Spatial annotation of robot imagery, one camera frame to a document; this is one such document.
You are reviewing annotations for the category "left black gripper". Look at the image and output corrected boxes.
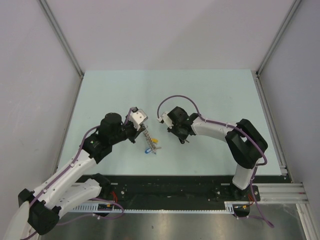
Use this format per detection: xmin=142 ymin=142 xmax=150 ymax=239
xmin=109 ymin=114 xmax=145 ymax=145

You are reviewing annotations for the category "black key tag with key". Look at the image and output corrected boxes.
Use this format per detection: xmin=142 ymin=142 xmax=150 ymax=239
xmin=179 ymin=139 xmax=189 ymax=144

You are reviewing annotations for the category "large silver keyring holder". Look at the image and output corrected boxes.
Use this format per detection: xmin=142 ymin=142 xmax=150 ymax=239
xmin=143 ymin=129 xmax=159 ymax=154

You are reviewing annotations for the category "blue key tag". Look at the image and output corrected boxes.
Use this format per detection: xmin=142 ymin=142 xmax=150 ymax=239
xmin=144 ymin=148 xmax=153 ymax=154

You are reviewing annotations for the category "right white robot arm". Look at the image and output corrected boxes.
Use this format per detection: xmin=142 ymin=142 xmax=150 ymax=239
xmin=160 ymin=106 xmax=268 ymax=201

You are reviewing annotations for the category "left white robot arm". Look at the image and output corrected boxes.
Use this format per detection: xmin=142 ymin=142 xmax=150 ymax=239
xmin=18 ymin=107 xmax=148 ymax=239

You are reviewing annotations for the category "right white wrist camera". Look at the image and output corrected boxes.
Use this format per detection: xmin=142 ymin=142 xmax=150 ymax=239
xmin=157 ymin=111 xmax=174 ymax=129

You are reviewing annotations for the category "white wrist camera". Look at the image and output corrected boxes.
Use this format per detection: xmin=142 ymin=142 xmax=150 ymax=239
xmin=129 ymin=107 xmax=148 ymax=131
xmin=157 ymin=111 xmax=174 ymax=129

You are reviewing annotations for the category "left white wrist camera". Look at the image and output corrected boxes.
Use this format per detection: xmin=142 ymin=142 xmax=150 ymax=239
xmin=129 ymin=107 xmax=148 ymax=131

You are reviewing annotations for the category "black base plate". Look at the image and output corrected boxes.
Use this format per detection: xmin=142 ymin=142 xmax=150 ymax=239
xmin=51 ymin=174 xmax=261 ymax=210

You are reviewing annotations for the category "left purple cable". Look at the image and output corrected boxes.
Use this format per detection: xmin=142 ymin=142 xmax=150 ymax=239
xmin=21 ymin=107 xmax=137 ymax=238

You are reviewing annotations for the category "white slotted cable duct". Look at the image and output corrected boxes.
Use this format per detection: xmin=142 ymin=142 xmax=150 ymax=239
xmin=70 ymin=198 xmax=250 ymax=214

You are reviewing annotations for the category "left aluminium frame post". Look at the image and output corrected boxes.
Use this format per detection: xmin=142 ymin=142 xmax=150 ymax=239
xmin=37 ymin=0 xmax=84 ymax=79

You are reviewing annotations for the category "aluminium frame post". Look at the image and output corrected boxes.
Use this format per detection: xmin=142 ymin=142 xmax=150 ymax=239
xmin=37 ymin=0 xmax=84 ymax=79
xmin=255 ymin=0 xmax=304 ymax=78

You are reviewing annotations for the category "right aluminium frame post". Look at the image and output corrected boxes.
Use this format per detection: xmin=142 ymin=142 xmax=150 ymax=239
xmin=255 ymin=0 xmax=304 ymax=78

